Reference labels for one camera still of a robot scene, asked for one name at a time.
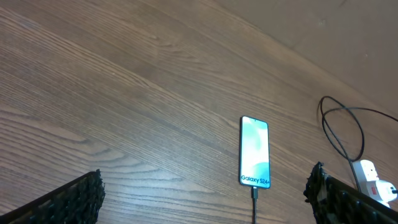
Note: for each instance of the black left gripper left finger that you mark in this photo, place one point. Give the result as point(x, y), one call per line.
point(78, 201)

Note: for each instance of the white power strip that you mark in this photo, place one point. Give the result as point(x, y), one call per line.
point(365, 172)

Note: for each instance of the blue Galaxy smartphone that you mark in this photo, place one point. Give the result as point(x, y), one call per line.
point(254, 165)

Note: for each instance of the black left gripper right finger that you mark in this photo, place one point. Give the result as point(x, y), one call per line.
point(334, 202)

